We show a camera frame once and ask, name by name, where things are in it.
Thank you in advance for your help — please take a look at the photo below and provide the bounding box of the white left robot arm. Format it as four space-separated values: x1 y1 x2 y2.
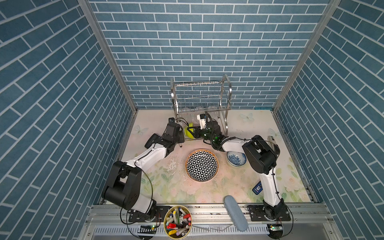
102 118 185 218

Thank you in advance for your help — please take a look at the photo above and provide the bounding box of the blue floral white bowl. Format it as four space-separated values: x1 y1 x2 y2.
227 151 247 168

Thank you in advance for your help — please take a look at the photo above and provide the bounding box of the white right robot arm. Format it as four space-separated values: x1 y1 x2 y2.
187 122 286 220

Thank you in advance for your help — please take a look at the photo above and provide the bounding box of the aluminium corner frame post right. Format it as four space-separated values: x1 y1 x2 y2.
272 0 341 115

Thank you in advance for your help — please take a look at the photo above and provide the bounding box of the blue card device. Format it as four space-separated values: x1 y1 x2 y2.
252 181 263 195

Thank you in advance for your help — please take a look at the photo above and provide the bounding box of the steel two-tier dish rack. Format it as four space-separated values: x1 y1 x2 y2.
171 75 233 134

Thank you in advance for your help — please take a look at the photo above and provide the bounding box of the lime green small bowl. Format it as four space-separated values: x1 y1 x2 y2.
184 123 195 139

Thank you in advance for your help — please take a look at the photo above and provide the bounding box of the black corrugated cable hose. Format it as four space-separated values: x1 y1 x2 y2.
204 111 256 151

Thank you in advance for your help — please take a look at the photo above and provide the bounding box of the grey blue oval case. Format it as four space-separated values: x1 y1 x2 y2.
224 195 249 232

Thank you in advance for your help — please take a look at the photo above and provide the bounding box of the aluminium corner frame post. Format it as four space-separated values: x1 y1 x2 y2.
272 0 341 115
78 0 138 115

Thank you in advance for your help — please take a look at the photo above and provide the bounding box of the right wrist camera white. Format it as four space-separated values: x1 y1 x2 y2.
197 114 207 130

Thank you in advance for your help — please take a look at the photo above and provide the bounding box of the yellow tin pen holder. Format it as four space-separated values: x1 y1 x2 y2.
164 206 192 240

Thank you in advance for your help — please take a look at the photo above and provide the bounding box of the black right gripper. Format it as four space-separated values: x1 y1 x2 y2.
187 126 216 143

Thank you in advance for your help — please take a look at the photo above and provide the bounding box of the white patterned large bowl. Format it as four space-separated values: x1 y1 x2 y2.
185 149 219 183

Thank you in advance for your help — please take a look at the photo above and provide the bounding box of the black desk calculator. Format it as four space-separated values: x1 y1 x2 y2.
145 134 161 149

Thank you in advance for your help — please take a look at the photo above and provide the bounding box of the aluminium corner frame post left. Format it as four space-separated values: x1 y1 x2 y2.
78 0 138 115

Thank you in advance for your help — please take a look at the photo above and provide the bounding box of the aluminium front rail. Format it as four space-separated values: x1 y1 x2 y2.
79 203 341 240

